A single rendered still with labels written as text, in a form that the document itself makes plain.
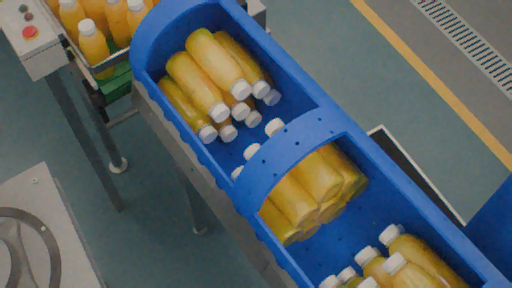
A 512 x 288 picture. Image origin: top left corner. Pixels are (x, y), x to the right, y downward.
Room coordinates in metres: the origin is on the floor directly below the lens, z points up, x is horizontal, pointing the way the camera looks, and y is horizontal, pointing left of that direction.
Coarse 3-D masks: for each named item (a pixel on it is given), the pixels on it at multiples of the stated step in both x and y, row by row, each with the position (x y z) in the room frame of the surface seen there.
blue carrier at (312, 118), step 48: (192, 0) 0.82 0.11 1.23; (144, 48) 0.74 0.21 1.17; (288, 96) 0.71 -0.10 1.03; (192, 144) 0.55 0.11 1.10; (240, 144) 0.63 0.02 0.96; (288, 144) 0.47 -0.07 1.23; (336, 144) 0.58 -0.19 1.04; (240, 192) 0.42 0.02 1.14; (384, 192) 0.46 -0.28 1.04; (336, 240) 0.39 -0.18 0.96; (432, 240) 0.35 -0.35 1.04
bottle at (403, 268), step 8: (400, 264) 0.27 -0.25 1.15; (408, 264) 0.27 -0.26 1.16; (416, 264) 0.27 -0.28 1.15; (392, 272) 0.26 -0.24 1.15; (400, 272) 0.26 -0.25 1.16; (408, 272) 0.25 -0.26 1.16; (416, 272) 0.25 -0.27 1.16; (424, 272) 0.25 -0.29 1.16; (392, 280) 0.25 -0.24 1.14; (400, 280) 0.24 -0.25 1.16; (408, 280) 0.24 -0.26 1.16; (416, 280) 0.24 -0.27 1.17; (424, 280) 0.24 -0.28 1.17; (432, 280) 0.24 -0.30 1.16
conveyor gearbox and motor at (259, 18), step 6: (246, 0) 1.20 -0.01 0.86; (252, 0) 1.20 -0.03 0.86; (258, 0) 1.20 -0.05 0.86; (252, 6) 1.17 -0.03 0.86; (258, 6) 1.17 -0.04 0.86; (264, 6) 1.17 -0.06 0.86; (252, 12) 1.15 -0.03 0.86; (258, 12) 1.15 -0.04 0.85; (264, 12) 1.16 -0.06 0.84; (252, 18) 1.13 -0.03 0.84; (258, 18) 1.15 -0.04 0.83; (264, 18) 1.16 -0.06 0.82; (264, 24) 1.16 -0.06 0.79
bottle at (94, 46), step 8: (80, 32) 0.90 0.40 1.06; (96, 32) 0.90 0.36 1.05; (80, 40) 0.89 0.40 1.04; (88, 40) 0.88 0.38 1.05; (96, 40) 0.89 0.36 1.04; (104, 40) 0.90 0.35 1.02; (80, 48) 0.89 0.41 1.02; (88, 48) 0.87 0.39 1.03; (96, 48) 0.88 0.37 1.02; (104, 48) 0.89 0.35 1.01; (88, 56) 0.87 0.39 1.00; (96, 56) 0.87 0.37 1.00; (104, 56) 0.89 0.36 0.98; (104, 72) 0.88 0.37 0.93; (112, 72) 0.89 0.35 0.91
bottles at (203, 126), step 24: (264, 72) 0.75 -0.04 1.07; (168, 96) 0.69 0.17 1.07; (192, 120) 0.63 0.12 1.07; (240, 120) 0.64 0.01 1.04; (240, 168) 0.51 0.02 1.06; (360, 192) 0.47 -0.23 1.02; (264, 216) 0.40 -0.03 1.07; (336, 216) 0.44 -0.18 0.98; (288, 240) 0.36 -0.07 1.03; (360, 264) 0.30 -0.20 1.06
